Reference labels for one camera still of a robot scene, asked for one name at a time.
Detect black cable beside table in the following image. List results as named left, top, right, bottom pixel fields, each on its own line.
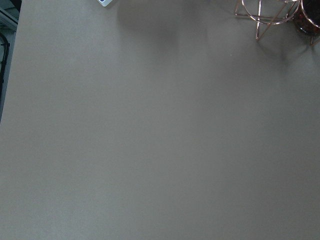
left=0, top=33, right=11, bottom=108

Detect aluminium frame rail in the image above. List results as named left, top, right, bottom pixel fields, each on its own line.
left=0, top=8, right=19, bottom=32

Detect rose gold wire stand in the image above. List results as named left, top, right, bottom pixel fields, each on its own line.
left=233, top=0, right=320, bottom=46

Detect dark brown glass jar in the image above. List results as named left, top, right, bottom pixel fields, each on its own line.
left=293, top=0, right=320, bottom=36

